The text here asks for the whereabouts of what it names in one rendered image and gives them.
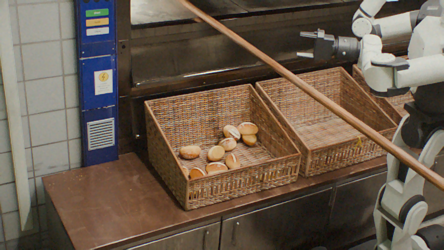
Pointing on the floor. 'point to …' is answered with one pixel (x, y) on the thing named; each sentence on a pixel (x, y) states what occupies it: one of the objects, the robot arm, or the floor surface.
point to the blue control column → (104, 153)
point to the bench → (217, 210)
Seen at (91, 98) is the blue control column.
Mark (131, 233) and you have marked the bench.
